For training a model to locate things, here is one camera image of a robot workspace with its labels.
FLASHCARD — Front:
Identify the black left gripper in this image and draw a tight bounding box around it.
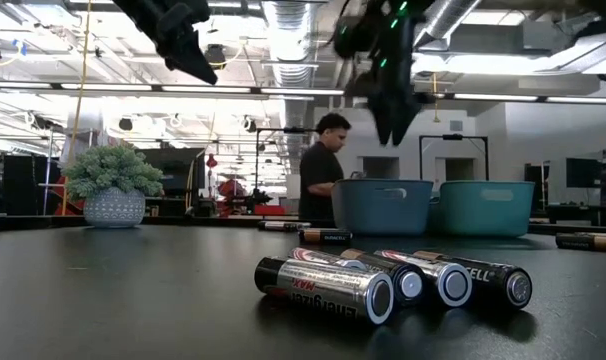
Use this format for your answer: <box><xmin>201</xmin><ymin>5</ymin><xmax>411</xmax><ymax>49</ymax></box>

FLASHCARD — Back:
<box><xmin>112</xmin><ymin>0</ymin><xmax>219</xmax><ymax>86</ymax></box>

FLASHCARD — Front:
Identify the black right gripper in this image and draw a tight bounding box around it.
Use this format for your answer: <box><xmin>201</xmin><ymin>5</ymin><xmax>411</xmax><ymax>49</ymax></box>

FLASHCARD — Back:
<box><xmin>332</xmin><ymin>0</ymin><xmax>437</xmax><ymax>147</ymax></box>

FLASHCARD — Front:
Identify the blue plastic bin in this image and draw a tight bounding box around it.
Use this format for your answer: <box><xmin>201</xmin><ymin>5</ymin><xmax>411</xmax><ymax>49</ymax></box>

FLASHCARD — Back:
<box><xmin>330</xmin><ymin>178</ymin><xmax>435</xmax><ymax>237</ymax></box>

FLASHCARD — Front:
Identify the teal plastic bin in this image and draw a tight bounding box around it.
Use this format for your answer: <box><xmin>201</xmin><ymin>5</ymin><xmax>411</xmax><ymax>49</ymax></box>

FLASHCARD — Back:
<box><xmin>427</xmin><ymin>180</ymin><xmax>536</xmax><ymax>238</ymax></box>

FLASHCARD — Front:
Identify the black copper Duracell AA battery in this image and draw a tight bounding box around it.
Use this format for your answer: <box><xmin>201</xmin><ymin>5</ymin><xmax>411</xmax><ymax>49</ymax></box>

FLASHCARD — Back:
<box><xmin>340</xmin><ymin>248</ymin><xmax>427</xmax><ymax>307</ymax></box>
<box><xmin>555</xmin><ymin>232</ymin><xmax>606</xmax><ymax>253</ymax></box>
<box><xmin>413</xmin><ymin>250</ymin><xmax>534</xmax><ymax>311</ymax></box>
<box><xmin>298</xmin><ymin>228</ymin><xmax>354</xmax><ymax>246</ymax></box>

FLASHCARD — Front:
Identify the black ceiling dome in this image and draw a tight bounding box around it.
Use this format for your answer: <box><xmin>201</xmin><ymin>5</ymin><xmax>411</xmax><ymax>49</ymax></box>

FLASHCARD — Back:
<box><xmin>204</xmin><ymin>43</ymin><xmax>228</xmax><ymax>70</ymax></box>

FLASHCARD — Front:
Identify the long ceiling light bar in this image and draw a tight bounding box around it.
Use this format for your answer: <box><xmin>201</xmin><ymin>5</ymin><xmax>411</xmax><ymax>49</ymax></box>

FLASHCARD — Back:
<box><xmin>0</xmin><ymin>82</ymin><xmax>345</xmax><ymax>99</ymax></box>
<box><xmin>452</xmin><ymin>92</ymin><xmax>606</xmax><ymax>105</ymax></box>

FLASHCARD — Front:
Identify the person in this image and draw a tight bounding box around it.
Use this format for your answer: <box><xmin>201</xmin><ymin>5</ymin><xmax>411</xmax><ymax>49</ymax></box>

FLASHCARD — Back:
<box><xmin>298</xmin><ymin>112</ymin><xmax>353</xmax><ymax>221</ymax></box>

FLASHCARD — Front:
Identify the black monitor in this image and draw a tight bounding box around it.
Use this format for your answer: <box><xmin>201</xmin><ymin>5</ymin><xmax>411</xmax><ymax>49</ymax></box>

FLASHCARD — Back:
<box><xmin>565</xmin><ymin>157</ymin><xmax>604</xmax><ymax>190</ymax></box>
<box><xmin>137</xmin><ymin>147</ymin><xmax>207</xmax><ymax>199</ymax></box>

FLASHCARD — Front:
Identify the green succulent in patterned pot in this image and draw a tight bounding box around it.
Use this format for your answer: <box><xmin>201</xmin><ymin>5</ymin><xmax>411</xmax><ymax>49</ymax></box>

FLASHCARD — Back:
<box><xmin>61</xmin><ymin>144</ymin><xmax>165</xmax><ymax>230</ymax></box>

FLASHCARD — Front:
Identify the black rig frame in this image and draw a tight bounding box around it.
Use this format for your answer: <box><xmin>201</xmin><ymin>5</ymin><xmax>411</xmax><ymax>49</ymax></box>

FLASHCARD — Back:
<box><xmin>254</xmin><ymin>127</ymin><xmax>333</xmax><ymax>191</ymax></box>
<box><xmin>419</xmin><ymin>133</ymin><xmax>490</xmax><ymax>182</ymax></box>

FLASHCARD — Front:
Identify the corrugated silver ventilation duct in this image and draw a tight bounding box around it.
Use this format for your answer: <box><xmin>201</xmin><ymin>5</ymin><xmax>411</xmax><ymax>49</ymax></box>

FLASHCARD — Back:
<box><xmin>260</xmin><ymin>0</ymin><xmax>320</xmax><ymax>176</ymax></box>

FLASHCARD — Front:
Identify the smooth silver ventilation duct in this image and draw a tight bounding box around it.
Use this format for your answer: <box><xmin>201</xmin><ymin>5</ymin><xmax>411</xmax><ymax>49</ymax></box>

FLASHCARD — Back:
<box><xmin>412</xmin><ymin>0</ymin><xmax>484</xmax><ymax>51</ymax></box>

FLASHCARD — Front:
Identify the yellow cable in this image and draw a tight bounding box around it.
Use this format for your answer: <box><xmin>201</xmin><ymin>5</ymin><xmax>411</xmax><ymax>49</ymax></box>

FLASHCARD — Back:
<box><xmin>60</xmin><ymin>0</ymin><xmax>94</xmax><ymax>217</ymax></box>

